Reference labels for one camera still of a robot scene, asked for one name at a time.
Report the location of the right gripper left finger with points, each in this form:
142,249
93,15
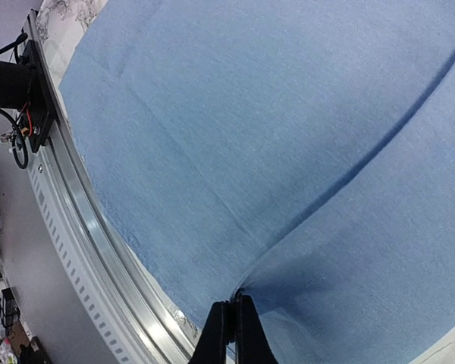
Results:
215,336

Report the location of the aluminium table front rail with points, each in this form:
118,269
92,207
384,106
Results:
130,312

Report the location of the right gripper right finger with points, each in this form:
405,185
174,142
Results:
251,343

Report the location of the light blue long sleeve shirt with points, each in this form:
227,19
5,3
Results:
302,151

